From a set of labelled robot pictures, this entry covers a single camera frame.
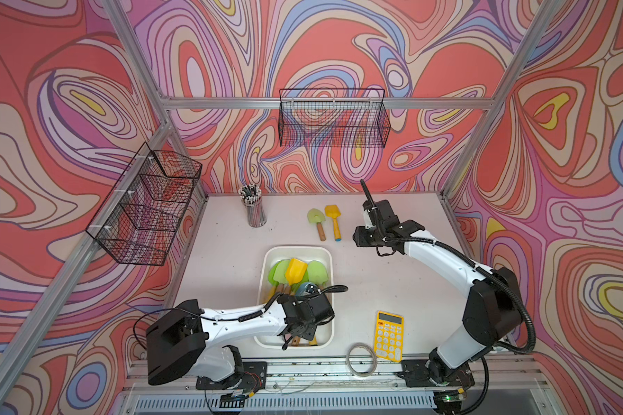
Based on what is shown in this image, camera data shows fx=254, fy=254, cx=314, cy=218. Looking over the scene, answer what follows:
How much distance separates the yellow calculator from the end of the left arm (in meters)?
0.25

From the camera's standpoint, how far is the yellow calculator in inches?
30.8

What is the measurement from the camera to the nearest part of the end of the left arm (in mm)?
566
